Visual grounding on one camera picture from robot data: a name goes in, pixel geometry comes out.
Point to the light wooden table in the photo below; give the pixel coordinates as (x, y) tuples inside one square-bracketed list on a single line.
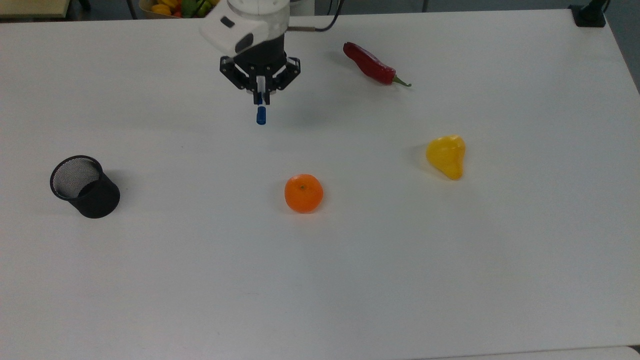
[(31, 7)]

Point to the black mesh pen cup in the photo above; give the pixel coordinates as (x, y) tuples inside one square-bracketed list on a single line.
[(95, 197)]

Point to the orange mandarin fruit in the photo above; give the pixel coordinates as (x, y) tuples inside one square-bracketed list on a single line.
[(303, 193)]

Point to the yellow toy pear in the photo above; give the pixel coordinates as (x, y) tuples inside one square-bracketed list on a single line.
[(447, 155)]

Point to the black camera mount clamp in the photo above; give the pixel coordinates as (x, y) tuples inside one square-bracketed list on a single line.
[(589, 16)]

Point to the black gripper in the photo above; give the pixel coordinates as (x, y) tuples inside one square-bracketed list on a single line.
[(262, 57)]

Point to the bowl of toy fruit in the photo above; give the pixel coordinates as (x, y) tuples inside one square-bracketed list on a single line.
[(175, 8)]

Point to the blue white marker pen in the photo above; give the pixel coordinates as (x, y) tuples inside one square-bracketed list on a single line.
[(261, 116)]

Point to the red chili pepper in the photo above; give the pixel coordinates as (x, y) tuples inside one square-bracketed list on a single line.
[(369, 64)]

